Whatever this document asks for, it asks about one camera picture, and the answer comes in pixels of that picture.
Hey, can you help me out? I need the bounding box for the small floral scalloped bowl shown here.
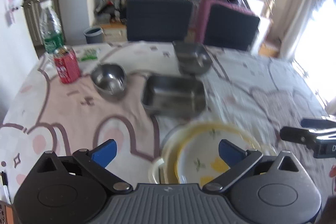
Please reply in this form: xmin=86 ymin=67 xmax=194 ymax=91
xmin=174 ymin=122 xmax=261 ymax=186

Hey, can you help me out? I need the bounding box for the cream handled ceramic bowl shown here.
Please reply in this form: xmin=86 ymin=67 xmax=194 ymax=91
xmin=149 ymin=122 xmax=276 ymax=184

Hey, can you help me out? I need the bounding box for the small rounded steel bowl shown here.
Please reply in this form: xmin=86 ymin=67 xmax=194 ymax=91
xmin=91 ymin=64 xmax=126 ymax=102

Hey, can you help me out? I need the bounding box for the rectangular steel tray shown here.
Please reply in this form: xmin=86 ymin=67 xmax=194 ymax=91
xmin=173 ymin=42 xmax=213 ymax=76
xmin=141 ymin=75 xmax=207 ymax=119

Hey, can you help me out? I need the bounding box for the person's right hand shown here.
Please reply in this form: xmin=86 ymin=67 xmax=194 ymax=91
xmin=329 ymin=165 xmax=336 ymax=178

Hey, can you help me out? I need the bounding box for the bear print tablecloth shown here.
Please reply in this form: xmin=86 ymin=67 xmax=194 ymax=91
xmin=1 ymin=42 xmax=335 ymax=201

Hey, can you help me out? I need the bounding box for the black marker pen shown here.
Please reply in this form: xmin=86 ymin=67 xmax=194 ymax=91
xmin=1 ymin=171 xmax=12 ymax=205

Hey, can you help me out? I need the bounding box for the orange printed card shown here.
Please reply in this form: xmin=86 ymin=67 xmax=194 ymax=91
xmin=0 ymin=202 xmax=14 ymax=224

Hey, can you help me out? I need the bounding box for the red soda can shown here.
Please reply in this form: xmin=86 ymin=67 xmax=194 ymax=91
xmin=53 ymin=45 xmax=81 ymax=84

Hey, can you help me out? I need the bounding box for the green snack packet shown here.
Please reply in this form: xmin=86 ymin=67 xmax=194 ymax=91
xmin=76 ymin=48 xmax=100 ymax=62

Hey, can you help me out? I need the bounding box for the grey trash bin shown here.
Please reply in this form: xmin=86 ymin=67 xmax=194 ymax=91
xmin=84 ymin=27 xmax=104 ymax=44

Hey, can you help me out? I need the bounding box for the clear water bottle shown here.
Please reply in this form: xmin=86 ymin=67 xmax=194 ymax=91
xmin=39 ymin=0 xmax=64 ymax=55

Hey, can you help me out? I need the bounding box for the right dark blue chair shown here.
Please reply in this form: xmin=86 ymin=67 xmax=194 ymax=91
xmin=203 ymin=5 xmax=260 ymax=51

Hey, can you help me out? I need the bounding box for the dark blue chair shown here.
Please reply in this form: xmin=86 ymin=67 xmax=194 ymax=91
xmin=203 ymin=5 xmax=260 ymax=51
xmin=126 ymin=0 xmax=193 ymax=42

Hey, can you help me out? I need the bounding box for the left dark blue chair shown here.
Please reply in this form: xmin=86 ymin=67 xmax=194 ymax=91
xmin=126 ymin=0 xmax=193 ymax=42

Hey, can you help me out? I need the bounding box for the kitchen base cabinet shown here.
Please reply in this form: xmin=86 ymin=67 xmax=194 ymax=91
xmin=23 ymin=0 xmax=63 ymax=47

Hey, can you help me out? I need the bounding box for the white plush wall toy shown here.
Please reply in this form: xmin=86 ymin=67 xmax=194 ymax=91
xmin=10 ymin=0 xmax=24 ymax=11

